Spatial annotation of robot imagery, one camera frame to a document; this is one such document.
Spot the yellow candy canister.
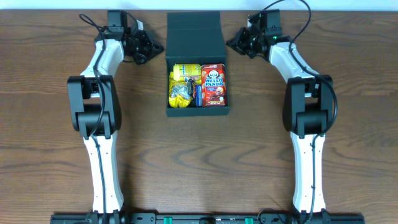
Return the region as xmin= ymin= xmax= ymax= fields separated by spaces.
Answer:
xmin=172 ymin=63 xmax=201 ymax=81

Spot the black gift box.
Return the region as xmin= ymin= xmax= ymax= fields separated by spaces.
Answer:
xmin=165 ymin=11 xmax=231 ymax=118

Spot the red Hello Panda box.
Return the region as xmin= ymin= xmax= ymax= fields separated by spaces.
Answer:
xmin=201 ymin=63 xmax=227 ymax=107

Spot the black Mars candy bar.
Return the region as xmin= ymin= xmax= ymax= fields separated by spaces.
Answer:
xmin=187 ymin=78 xmax=197 ymax=107

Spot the yellow snack pouch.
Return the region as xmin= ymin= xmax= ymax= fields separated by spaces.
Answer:
xmin=168 ymin=72 xmax=192 ymax=108

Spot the blue Eclipse mint tin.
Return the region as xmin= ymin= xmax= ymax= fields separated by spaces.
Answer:
xmin=195 ymin=85 xmax=202 ymax=107

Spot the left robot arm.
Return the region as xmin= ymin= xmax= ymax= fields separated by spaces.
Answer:
xmin=67 ymin=10 xmax=164 ymax=223

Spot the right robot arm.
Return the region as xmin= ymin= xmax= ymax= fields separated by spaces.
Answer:
xmin=226 ymin=9 xmax=338 ymax=223

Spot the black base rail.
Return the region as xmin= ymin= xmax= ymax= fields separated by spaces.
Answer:
xmin=49 ymin=212 xmax=365 ymax=224

